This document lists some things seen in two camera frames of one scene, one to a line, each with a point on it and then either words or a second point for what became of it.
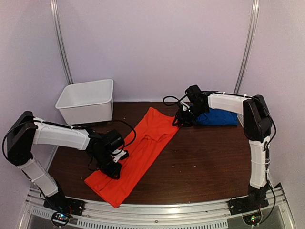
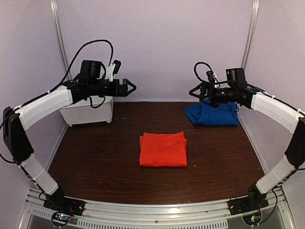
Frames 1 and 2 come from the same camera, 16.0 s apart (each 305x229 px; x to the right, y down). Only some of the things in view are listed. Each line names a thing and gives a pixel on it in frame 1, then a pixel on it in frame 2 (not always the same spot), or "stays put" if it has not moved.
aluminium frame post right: x=255 y=12 stays put
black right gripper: x=182 y=119 → x=204 y=87
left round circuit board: x=60 y=219 stays put
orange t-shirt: x=151 y=136 → x=163 y=149
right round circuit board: x=253 y=219 stays put
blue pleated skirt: x=217 y=117 stays put
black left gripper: x=112 y=173 → x=123 y=88
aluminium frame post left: x=55 y=10 stays put
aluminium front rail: x=214 y=214 stays put
